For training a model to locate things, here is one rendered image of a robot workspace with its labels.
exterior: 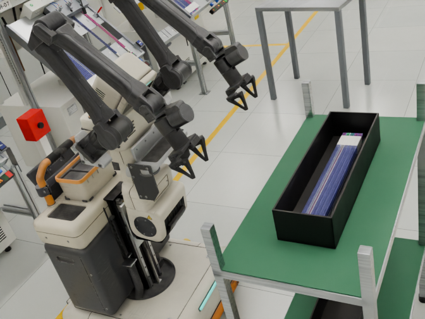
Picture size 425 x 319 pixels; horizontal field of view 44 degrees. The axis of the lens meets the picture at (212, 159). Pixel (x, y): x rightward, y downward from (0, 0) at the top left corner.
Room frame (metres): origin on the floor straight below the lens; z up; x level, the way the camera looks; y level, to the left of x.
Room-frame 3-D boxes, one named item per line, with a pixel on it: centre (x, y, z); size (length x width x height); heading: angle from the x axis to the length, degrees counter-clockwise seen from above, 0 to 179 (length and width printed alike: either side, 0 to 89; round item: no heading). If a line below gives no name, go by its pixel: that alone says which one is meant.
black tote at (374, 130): (1.35, -0.36, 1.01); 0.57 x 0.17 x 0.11; 145
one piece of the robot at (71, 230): (1.96, 0.52, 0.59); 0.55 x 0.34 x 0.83; 147
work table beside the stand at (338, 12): (3.92, -1.02, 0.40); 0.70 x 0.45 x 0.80; 46
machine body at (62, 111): (3.93, 1.02, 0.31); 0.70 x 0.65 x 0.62; 146
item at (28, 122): (3.07, 1.04, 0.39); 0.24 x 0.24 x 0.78; 56
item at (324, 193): (1.35, -0.36, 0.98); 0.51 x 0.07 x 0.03; 145
